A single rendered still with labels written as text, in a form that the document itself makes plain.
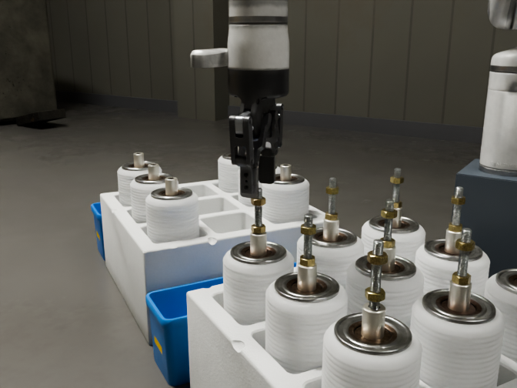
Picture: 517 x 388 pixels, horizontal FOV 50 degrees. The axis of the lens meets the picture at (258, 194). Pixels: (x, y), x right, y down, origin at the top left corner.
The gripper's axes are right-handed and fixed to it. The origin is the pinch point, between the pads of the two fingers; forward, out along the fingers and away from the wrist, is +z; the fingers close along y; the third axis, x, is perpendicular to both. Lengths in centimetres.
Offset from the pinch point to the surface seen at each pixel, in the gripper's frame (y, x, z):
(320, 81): 249, 50, 9
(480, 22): 229, -31, -22
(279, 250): 1.3, -2.6, 9.9
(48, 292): 22, 55, 35
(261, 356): -12.6, -4.8, 17.3
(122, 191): 34, 43, 15
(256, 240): -1.1, -0.1, 7.9
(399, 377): -19.4, -20.6, 12.1
